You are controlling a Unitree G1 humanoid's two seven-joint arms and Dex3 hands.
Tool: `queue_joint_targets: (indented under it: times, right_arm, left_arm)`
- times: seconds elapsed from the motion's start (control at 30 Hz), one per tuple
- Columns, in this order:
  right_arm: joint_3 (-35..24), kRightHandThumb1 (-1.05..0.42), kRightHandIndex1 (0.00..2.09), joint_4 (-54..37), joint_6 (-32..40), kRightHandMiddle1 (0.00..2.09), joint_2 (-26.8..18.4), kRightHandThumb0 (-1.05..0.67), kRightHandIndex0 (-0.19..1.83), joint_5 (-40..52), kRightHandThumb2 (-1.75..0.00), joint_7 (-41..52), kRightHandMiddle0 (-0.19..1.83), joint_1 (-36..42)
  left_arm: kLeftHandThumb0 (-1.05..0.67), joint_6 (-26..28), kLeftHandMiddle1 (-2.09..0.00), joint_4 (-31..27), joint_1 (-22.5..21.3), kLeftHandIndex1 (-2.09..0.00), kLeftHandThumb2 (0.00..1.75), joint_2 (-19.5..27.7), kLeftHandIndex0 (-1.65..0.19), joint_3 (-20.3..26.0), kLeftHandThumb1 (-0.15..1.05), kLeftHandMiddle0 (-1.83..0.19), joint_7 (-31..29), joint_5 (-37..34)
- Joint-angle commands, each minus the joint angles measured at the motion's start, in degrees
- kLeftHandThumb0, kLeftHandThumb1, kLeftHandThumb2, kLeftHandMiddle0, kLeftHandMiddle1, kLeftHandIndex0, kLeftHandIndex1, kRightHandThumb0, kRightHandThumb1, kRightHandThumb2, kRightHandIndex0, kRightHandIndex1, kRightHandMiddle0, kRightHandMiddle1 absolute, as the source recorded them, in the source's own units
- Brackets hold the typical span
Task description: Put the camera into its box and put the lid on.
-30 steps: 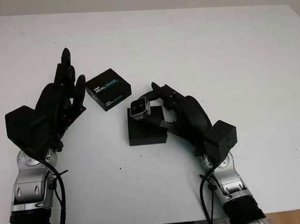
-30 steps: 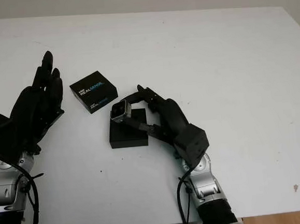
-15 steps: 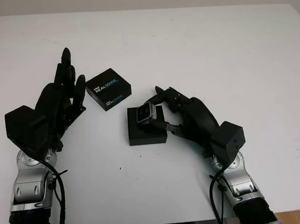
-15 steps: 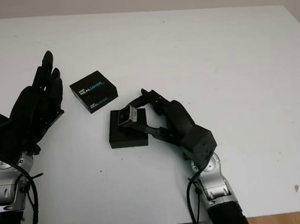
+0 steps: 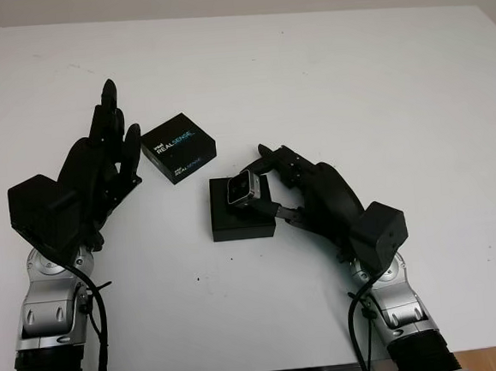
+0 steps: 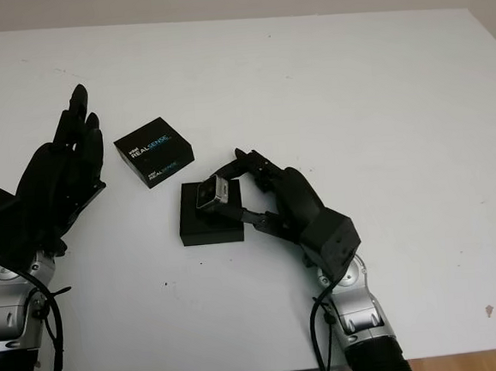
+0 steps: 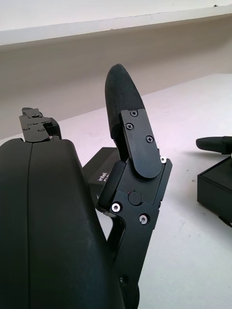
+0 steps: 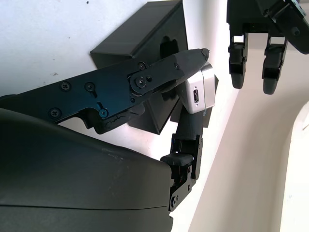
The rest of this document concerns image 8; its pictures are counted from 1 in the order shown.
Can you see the small silver RealSense camera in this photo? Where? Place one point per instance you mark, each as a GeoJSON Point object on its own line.
{"type": "Point", "coordinates": [198, 91]}

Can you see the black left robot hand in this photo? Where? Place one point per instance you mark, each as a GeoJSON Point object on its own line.
{"type": "Point", "coordinates": [248, 14]}

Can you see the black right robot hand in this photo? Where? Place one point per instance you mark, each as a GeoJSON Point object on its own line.
{"type": "Point", "coordinates": [72, 181]}

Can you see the black box base with insert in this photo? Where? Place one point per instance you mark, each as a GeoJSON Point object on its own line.
{"type": "Point", "coordinates": [144, 24]}

